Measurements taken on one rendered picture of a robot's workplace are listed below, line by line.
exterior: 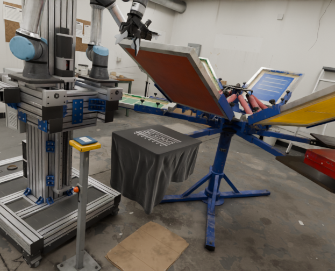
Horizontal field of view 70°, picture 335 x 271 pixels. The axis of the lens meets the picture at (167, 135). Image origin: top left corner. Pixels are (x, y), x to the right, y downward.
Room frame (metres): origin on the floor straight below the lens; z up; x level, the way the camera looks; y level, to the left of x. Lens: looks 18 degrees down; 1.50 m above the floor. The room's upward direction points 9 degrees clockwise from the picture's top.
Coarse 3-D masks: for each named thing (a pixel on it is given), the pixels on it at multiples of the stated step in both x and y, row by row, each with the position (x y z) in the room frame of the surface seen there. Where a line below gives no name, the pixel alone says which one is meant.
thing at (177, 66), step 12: (168, 60) 1.48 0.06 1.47; (180, 60) 1.40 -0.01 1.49; (168, 72) 1.62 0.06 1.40; (180, 72) 1.53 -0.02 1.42; (192, 72) 1.45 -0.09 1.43; (180, 84) 1.70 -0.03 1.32; (192, 84) 1.60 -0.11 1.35; (192, 96) 1.79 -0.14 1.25; (204, 96) 1.67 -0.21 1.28; (204, 108) 1.87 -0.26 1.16; (216, 108) 1.74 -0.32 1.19
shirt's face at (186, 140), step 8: (136, 128) 1.73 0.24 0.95; (144, 128) 1.77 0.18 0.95; (152, 128) 1.80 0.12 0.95; (160, 128) 1.84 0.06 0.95; (168, 128) 1.87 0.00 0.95; (128, 136) 1.53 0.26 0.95; (136, 136) 1.55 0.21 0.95; (176, 136) 1.70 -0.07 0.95; (184, 136) 1.73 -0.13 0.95; (144, 144) 1.42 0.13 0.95; (152, 144) 1.45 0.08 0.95; (176, 144) 1.52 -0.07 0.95; (184, 144) 1.55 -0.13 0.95; (160, 152) 1.33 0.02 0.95
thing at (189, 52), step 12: (132, 48) 1.59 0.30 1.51; (144, 48) 1.51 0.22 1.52; (156, 48) 1.43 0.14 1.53; (168, 48) 1.38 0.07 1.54; (180, 48) 1.34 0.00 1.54; (192, 48) 1.30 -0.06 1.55; (192, 60) 1.33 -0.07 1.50; (204, 72) 1.42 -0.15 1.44; (156, 84) 1.96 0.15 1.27; (204, 84) 1.51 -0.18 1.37; (168, 96) 2.07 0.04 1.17; (216, 96) 1.58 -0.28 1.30; (192, 108) 2.03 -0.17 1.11
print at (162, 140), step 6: (132, 132) 1.62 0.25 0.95; (138, 132) 1.64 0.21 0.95; (144, 132) 1.66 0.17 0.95; (150, 132) 1.68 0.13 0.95; (156, 132) 1.71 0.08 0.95; (144, 138) 1.53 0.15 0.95; (150, 138) 1.55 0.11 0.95; (156, 138) 1.58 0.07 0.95; (162, 138) 1.60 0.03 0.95; (168, 138) 1.62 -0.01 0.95; (174, 138) 1.64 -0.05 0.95; (162, 144) 1.48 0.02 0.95; (168, 144) 1.50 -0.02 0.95
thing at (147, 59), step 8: (128, 48) 1.63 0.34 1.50; (136, 56) 1.68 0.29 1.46; (144, 56) 1.61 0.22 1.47; (152, 56) 1.55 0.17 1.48; (144, 64) 1.72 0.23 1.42; (152, 64) 1.65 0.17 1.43; (160, 64) 1.58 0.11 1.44; (152, 72) 1.77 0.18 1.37; (160, 72) 1.70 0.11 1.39; (160, 80) 1.83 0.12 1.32; (168, 80) 1.75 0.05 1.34; (168, 88) 1.90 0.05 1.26; (176, 88) 1.81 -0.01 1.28; (176, 96) 1.97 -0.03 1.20; (184, 96) 1.87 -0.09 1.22; (184, 104) 2.04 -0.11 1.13; (192, 104) 1.94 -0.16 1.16
